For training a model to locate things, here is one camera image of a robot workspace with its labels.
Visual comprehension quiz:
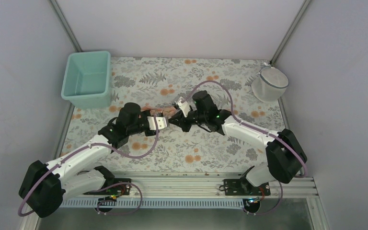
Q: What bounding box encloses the orange floral mesh laundry bag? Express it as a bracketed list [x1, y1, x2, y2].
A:
[141, 106, 177, 118]

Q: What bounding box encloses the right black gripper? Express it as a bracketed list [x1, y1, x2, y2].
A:
[169, 109, 207, 132]

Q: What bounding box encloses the floral patterned table mat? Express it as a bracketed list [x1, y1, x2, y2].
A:
[62, 57, 285, 173]

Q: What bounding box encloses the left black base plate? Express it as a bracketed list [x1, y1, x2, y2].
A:
[84, 178, 131, 198]

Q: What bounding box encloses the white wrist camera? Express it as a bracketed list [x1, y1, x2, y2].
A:
[173, 96, 192, 117]
[147, 116, 169, 130]

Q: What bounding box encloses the teal plastic bin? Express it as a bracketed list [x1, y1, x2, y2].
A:
[61, 51, 111, 109]

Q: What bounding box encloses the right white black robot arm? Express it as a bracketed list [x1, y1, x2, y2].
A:
[169, 91, 307, 195]

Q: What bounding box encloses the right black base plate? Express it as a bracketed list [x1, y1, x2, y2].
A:
[218, 179, 271, 196]

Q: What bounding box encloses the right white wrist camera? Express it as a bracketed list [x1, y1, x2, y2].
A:
[173, 96, 192, 117]

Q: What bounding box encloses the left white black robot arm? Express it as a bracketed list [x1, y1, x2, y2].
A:
[18, 103, 169, 218]

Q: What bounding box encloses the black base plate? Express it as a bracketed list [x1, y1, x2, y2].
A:
[218, 179, 271, 196]
[84, 178, 131, 198]

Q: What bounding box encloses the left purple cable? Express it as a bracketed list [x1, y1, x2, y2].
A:
[18, 115, 161, 218]

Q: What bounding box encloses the purple cable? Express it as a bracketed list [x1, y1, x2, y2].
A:
[18, 115, 161, 218]
[181, 80, 309, 217]

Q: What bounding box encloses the aluminium mounting rail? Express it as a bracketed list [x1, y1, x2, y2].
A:
[114, 172, 319, 198]

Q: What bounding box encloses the white slotted cable duct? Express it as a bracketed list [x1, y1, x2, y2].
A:
[60, 197, 244, 209]

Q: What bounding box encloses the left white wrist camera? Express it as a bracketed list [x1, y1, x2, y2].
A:
[147, 116, 169, 130]

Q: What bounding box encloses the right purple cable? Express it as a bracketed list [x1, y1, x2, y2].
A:
[181, 80, 309, 217]

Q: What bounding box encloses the white mesh laundry basket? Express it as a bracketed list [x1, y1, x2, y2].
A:
[251, 65, 289, 103]

